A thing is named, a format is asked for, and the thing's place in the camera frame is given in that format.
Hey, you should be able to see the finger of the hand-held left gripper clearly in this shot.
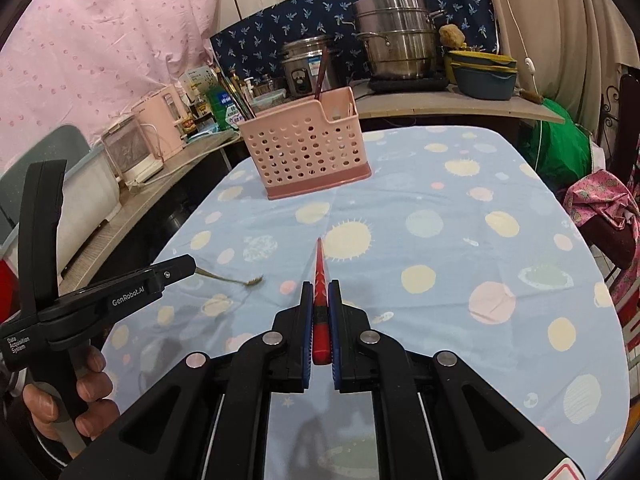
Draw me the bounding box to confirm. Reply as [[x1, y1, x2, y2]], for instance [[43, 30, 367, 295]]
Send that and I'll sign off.
[[147, 254, 197, 291]]

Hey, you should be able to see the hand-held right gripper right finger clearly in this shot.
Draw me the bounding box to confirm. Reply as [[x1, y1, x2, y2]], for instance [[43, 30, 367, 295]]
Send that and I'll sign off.
[[327, 280, 576, 480]]

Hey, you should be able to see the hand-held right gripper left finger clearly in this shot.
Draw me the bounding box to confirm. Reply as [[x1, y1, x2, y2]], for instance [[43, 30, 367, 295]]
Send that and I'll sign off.
[[92, 280, 316, 480]]

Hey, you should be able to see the red chopstick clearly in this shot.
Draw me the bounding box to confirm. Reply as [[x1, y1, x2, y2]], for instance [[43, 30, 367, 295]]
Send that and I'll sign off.
[[312, 237, 333, 365]]

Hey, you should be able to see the gold spoon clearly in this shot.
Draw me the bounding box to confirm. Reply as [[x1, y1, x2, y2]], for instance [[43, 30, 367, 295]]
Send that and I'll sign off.
[[195, 266, 265, 290]]

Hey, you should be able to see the pink perforated utensil holder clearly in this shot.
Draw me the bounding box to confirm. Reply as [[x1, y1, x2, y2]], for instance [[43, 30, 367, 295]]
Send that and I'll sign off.
[[236, 86, 373, 201]]

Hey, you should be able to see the green chopstick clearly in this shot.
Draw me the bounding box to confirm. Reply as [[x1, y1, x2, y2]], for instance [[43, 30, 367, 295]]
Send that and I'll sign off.
[[217, 65, 251, 121], [231, 67, 254, 118]]

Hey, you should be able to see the dark maroon chopstick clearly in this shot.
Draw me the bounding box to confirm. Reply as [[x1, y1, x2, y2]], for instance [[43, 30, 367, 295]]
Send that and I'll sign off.
[[312, 47, 331, 102]]

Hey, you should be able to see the person's left hand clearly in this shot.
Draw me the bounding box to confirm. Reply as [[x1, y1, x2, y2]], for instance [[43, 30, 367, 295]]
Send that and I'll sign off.
[[22, 347, 121, 443]]

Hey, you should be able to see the white plastic tub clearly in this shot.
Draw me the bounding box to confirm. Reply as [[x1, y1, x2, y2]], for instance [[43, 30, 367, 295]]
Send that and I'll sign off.
[[0, 152, 123, 281]]

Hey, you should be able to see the blue planet print tablecloth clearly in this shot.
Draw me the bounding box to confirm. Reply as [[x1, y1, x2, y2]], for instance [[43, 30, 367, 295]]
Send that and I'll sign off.
[[100, 125, 631, 480]]

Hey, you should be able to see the pink kitchen appliance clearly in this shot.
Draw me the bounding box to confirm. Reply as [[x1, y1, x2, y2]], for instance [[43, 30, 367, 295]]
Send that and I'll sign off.
[[137, 85, 188, 158]]

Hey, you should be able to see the grey-blue plastic panel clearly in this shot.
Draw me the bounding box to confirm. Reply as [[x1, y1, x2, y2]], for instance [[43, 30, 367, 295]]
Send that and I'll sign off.
[[0, 125, 91, 231]]

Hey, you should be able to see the clear plastic food container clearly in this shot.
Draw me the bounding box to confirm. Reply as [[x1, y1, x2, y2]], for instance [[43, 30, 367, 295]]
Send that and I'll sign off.
[[250, 89, 286, 113]]

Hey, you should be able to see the white and green carton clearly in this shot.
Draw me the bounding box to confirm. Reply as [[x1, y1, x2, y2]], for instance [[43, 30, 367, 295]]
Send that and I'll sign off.
[[180, 65, 216, 96]]

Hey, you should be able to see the pink dotted curtain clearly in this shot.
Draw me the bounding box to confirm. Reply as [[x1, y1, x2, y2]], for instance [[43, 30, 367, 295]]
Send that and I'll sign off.
[[0, 0, 223, 171]]

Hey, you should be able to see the steel rice cooker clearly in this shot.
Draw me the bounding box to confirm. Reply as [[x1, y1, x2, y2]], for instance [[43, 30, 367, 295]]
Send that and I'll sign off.
[[280, 35, 341, 98]]

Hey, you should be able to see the navy leaf print cloth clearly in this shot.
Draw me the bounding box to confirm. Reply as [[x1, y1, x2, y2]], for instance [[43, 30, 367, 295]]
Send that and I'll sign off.
[[210, 0, 501, 101]]

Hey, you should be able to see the wooden counter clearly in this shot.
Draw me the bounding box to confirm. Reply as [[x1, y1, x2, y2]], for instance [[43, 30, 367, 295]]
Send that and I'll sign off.
[[60, 77, 566, 281]]

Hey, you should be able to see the black induction cooker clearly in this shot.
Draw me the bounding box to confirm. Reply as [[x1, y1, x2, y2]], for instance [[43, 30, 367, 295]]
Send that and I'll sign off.
[[369, 72, 451, 93]]

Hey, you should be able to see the green plastic bag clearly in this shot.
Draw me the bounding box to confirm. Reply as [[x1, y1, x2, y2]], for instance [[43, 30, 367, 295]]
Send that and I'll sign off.
[[530, 97, 593, 186]]

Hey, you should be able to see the pink floral cloth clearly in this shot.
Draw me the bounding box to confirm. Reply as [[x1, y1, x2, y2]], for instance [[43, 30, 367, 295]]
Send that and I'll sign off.
[[562, 170, 640, 241]]

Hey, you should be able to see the blue pot with yellow lid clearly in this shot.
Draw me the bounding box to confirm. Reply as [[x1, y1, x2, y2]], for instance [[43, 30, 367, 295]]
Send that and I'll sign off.
[[445, 49, 518, 101]]

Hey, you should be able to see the stacked steel steamer pot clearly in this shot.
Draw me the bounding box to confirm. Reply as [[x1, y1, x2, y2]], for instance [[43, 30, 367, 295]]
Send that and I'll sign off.
[[352, 0, 446, 81]]

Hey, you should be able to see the brown loofah sponge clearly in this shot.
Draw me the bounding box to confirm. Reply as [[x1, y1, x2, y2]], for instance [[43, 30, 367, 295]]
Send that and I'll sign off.
[[440, 24, 466, 48]]

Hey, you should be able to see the dark metal chair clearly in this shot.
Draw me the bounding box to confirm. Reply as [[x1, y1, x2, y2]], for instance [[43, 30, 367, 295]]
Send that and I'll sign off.
[[580, 67, 640, 271]]

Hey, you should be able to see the beige curtain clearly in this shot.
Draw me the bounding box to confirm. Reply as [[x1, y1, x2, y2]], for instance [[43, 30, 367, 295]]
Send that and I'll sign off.
[[475, 0, 640, 126]]

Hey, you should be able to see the white power cable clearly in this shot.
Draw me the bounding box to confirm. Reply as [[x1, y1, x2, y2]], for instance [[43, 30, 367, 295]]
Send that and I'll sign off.
[[132, 132, 241, 193]]

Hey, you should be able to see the white cord with switch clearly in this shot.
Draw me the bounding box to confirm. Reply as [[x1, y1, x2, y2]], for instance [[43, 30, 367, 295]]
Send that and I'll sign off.
[[487, 0, 541, 106]]

